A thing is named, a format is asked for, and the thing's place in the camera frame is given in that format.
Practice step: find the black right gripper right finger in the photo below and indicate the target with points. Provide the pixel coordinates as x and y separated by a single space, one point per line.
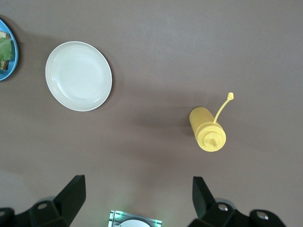
225 217

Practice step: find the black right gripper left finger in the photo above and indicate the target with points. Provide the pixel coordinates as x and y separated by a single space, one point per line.
47 212

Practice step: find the yellow squeeze bottle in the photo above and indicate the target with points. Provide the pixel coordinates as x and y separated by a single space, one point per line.
208 132

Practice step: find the brown bread slice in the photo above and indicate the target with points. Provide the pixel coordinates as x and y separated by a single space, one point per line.
3 66

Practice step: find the green lettuce leaf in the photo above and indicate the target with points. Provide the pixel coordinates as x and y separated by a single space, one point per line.
6 49

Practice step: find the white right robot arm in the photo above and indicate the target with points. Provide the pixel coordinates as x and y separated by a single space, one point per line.
135 224

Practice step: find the beige plate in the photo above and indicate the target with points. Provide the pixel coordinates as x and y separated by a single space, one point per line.
78 75

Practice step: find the blue plate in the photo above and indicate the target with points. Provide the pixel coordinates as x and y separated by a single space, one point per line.
14 56

